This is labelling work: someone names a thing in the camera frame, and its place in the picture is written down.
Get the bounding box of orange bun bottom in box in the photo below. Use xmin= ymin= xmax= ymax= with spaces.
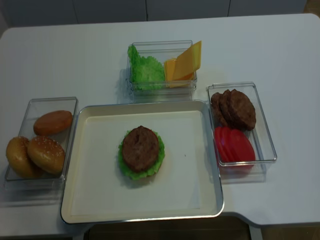
xmin=33 ymin=110 xmax=73 ymax=136

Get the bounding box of red tomato slice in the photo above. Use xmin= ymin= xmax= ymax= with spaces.
xmin=220 ymin=127 xmax=237 ymax=163
xmin=214 ymin=126 xmax=228 ymax=163
xmin=227 ymin=129 xmax=256 ymax=163

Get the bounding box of brown patty in box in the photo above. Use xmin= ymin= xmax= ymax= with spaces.
xmin=210 ymin=92 xmax=229 ymax=127
xmin=219 ymin=89 xmax=237 ymax=129
xmin=227 ymin=89 xmax=256 ymax=131

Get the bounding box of front red tomato slice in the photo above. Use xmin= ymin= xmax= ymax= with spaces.
xmin=227 ymin=129 xmax=256 ymax=163

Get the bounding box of clear lettuce and cheese box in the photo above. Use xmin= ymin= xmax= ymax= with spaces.
xmin=126 ymin=40 xmax=197 ymax=102

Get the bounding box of front brown patty in box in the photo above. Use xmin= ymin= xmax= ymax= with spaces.
xmin=227 ymin=89 xmax=256 ymax=131

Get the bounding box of yellow cheese slice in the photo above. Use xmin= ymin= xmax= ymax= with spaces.
xmin=172 ymin=41 xmax=202 ymax=81

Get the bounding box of green lettuce under patty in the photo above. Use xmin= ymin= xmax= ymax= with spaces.
xmin=117 ymin=129 xmax=166 ymax=182

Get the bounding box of back brown patty in box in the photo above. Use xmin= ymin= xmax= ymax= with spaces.
xmin=210 ymin=92 xmax=229 ymax=127

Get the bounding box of clear plastic bun box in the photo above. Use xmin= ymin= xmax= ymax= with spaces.
xmin=4 ymin=97 xmax=78 ymax=190

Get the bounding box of white tray liner paper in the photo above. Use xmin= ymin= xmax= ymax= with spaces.
xmin=70 ymin=108 xmax=218 ymax=217

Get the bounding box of green lettuce leaf in box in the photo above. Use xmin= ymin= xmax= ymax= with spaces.
xmin=127 ymin=45 xmax=165 ymax=91

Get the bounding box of middle brown patty in box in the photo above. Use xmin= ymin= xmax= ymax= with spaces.
xmin=219 ymin=89 xmax=237 ymax=129

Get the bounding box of back red tomato slice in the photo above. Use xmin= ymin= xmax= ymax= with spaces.
xmin=214 ymin=126 xmax=228 ymax=163

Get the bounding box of middle red tomato slice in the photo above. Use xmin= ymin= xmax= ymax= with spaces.
xmin=220 ymin=127 xmax=237 ymax=163

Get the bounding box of orange cheese slice stack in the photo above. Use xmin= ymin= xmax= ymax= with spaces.
xmin=164 ymin=58 xmax=188 ymax=88

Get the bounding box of left sesame bun top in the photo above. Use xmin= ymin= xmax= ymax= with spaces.
xmin=5 ymin=136 xmax=44 ymax=179

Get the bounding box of silver metal baking tray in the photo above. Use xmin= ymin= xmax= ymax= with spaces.
xmin=59 ymin=99 xmax=225 ymax=224

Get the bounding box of sesame bun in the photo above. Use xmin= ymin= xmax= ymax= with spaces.
xmin=27 ymin=136 xmax=66 ymax=175
xmin=5 ymin=136 xmax=44 ymax=179

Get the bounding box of brown patty on burger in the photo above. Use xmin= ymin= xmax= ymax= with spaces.
xmin=121 ymin=125 xmax=160 ymax=173

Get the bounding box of right sesame bun top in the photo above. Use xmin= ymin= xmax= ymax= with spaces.
xmin=27 ymin=136 xmax=66 ymax=175

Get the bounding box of clear patty and tomato box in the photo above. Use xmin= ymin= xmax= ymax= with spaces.
xmin=206 ymin=82 xmax=277 ymax=184

